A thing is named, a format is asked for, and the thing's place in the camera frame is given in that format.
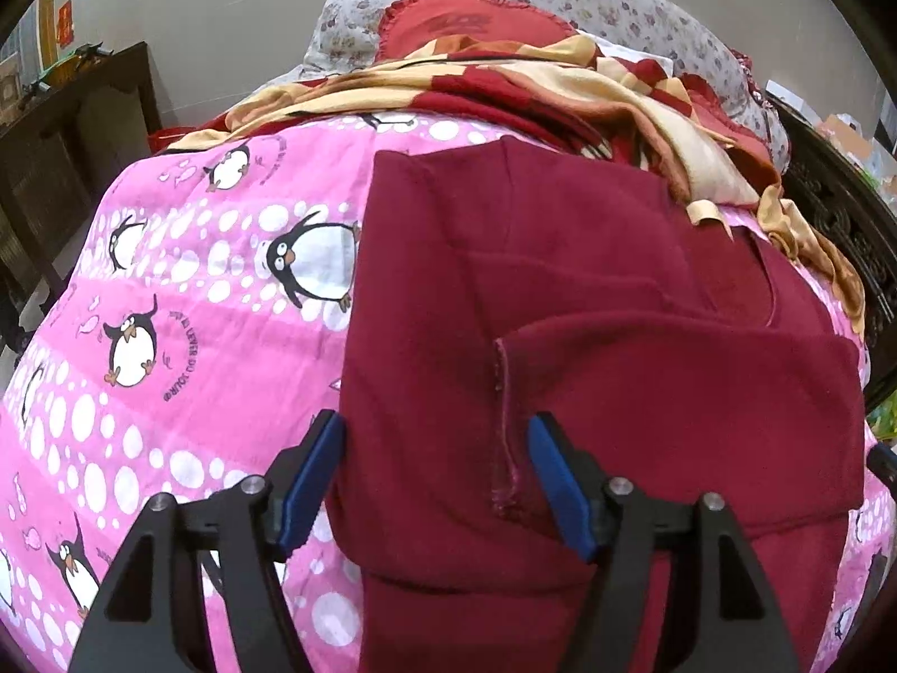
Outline pink penguin print blanket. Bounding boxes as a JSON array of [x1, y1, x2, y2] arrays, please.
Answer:
[[0, 109, 878, 673]]

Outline maroon sweater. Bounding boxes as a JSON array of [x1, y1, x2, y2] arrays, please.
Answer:
[[326, 135, 868, 673]]

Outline dark wooden cabinet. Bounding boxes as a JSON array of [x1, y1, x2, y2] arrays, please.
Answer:
[[0, 42, 164, 310]]

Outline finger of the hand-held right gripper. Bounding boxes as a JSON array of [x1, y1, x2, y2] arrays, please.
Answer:
[[864, 443, 897, 500]]

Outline dark carved wooden headboard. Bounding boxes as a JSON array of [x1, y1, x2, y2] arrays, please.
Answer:
[[764, 91, 897, 414]]

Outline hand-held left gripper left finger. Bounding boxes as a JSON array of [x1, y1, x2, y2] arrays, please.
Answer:
[[68, 409, 347, 673]]

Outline red ruffled pillow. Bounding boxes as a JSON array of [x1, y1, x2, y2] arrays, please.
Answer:
[[376, 0, 582, 63]]

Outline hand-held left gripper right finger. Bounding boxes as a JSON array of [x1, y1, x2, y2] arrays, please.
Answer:
[[527, 412, 801, 673]]

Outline red and cream patterned blanket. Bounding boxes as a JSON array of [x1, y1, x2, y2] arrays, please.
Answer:
[[158, 35, 867, 335]]

